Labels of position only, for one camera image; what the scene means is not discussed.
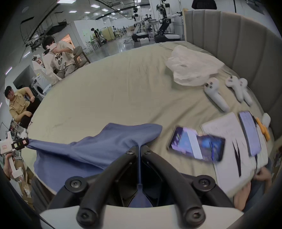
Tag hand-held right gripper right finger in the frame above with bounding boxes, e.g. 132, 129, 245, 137
141, 145, 234, 227

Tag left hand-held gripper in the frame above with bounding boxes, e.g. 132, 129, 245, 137
0, 130, 31, 179

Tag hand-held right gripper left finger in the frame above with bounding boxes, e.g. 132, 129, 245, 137
47, 146, 139, 227

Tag blue shirt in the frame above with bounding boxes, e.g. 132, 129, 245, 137
26, 123, 179, 208

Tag white robot arm on base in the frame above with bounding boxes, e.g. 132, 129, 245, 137
131, 7, 154, 42

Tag person's left hand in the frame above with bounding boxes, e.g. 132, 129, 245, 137
3, 152, 15, 181

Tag brown carton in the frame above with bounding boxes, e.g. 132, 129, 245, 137
14, 161, 34, 204

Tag black phone with lit screen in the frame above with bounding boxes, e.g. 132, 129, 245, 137
168, 126, 226, 163

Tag white washing machine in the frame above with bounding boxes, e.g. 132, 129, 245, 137
31, 76, 52, 98

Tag black tweezers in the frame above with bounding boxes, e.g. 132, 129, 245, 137
232, 140, 242, 177

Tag white paper sheet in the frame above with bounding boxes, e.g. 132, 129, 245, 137
200, 112, 269, 197

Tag dark phone with purple screen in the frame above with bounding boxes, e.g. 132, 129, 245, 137
238, 110, 262, 157

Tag bed with beige sheet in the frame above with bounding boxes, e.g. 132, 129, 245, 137
26, 41, 275, 200

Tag white hand controller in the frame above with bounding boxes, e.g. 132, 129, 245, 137
225, 76, 244, 102
204, 77, 230, 112
239, 78, 254, 105

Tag orange pen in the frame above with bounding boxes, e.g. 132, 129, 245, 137
255, 117, 271, 141

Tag grey chair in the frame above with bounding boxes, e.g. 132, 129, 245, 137
73, 46, 91, 68

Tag small white rounded object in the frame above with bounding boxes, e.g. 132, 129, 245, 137
261, 113, 272, 129

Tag white plastic bag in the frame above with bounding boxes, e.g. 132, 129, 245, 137
166, 45, 225, 86

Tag grey padded headboard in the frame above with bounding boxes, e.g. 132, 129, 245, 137
183, 8, 282, 141

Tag black and white robot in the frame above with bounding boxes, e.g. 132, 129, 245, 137
154, 0, 184, 43

